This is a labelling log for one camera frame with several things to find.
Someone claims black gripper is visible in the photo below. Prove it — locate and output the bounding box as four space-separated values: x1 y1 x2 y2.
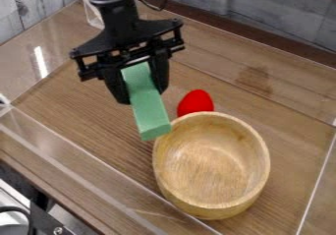
70 0 185 105

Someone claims green rectangular block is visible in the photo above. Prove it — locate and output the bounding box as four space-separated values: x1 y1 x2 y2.
123 62 171 141

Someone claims light wooden bowl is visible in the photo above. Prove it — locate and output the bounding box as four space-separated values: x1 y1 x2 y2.
153 112 271 220

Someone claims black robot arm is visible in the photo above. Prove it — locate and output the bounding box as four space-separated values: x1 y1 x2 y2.
70 0 185 104

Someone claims red egg-shaped ball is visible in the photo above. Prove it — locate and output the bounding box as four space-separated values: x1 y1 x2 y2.
178 89 214 117

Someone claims clear acrylic corner bracket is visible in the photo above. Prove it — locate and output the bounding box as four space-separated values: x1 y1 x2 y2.
83 0 106 29

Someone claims black metal mount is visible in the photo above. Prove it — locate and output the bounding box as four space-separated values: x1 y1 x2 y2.
30 203 75 235

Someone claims black cable lower left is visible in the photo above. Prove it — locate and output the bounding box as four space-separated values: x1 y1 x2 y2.
0 206 34 235

